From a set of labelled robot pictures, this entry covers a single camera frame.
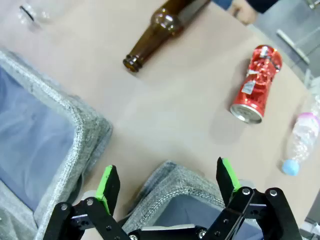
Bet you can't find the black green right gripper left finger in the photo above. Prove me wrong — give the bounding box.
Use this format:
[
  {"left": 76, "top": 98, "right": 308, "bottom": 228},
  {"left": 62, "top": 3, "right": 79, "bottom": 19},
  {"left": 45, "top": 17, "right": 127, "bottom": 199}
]
[{"left": 37, "top": 164, "right": 131, "bottom": 240}]

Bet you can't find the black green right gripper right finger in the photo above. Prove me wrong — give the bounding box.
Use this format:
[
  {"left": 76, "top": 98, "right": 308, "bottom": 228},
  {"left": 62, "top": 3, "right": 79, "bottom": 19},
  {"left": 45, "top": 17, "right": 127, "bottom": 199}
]
[{"left": 204, "top": 156, "right": 301, "bottom": 240}]

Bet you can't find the clear plastic bottle blue cap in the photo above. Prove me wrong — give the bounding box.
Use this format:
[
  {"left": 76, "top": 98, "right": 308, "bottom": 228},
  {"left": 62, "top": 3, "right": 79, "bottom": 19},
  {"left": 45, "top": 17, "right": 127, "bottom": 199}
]
[{"left": 281, "top": 112, "right": 320, "bottom": 176}]

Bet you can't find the red snack packet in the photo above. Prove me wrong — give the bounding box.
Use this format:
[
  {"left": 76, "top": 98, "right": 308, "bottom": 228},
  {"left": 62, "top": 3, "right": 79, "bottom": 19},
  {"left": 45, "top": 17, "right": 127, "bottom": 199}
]
[{"left": 229, "top": 44, "right": 283, "bottom": 125}]

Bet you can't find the brown glass beer bottle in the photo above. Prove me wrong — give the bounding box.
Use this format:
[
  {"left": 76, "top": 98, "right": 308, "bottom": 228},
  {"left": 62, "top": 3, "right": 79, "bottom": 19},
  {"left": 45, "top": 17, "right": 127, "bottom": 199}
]
[{"left": 122, "top": 0, "right": 212, "bottom": 73}]

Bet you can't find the clear transparent jar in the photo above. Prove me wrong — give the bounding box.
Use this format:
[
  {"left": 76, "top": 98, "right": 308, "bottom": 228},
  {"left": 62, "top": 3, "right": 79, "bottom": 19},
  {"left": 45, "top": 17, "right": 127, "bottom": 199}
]
[{"left": 17, "top": 0, "right": 63, "bottom": 31}]

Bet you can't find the person's left forearm dark sleeve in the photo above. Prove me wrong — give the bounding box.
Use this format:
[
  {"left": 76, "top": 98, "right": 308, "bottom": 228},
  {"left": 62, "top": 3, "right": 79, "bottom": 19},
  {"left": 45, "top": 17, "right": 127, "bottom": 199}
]
[{"left": 246, "top": 0, "right": 280, "bottom": 15}]

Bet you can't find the grey felt basket clear liner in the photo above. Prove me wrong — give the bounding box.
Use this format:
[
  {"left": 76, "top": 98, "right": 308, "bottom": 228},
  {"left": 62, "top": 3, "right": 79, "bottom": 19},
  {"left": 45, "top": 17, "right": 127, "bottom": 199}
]
[{"left": 0, "top": 48, "right": 113, "bottom": 240}]

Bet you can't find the person's left hand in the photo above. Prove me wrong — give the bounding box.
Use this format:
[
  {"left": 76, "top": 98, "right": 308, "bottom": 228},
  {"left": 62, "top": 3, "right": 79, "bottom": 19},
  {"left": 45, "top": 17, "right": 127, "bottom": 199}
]
[{"left": 228, "top": 0, "right": 257, "bottom": 26}]

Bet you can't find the white metal table leg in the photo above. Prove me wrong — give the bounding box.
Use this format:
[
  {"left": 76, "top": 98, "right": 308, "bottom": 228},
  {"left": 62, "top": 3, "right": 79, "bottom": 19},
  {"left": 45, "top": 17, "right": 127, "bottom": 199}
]
[{"left": 276, "top": 28, "right": 311, "bottom": 65}]

